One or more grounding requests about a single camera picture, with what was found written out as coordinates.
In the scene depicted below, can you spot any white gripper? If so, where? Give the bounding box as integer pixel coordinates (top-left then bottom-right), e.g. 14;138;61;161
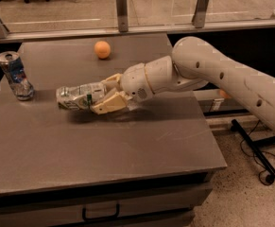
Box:
91;63;153;114

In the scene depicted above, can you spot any grey cabinet drawer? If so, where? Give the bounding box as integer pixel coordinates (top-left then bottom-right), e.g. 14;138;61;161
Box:
0;183;213;227

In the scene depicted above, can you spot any metal bracket middle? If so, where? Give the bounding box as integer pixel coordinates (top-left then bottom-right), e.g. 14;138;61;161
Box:
116;0;129;33

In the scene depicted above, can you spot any black drawer handle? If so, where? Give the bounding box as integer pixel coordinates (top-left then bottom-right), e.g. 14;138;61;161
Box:
81;203;120;223

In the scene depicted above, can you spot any crushed silver green 7up can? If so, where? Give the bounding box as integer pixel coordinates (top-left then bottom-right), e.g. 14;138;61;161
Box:
56;82;106;110

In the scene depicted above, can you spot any orange fruit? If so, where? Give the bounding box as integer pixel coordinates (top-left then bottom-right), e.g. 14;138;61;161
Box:
95;41;111;60

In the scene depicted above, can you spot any black floor cable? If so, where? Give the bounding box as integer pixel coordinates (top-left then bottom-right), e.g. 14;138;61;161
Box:
239;120;275;186

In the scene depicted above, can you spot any metal bracket right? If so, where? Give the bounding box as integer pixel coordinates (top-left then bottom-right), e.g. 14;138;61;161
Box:
192;0;210;28

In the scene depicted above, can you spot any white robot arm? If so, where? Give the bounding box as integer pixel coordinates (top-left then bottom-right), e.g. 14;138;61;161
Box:
91;37;275;131

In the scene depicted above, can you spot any black metal stand leg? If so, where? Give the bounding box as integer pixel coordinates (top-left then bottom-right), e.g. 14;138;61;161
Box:
232;119;275;185

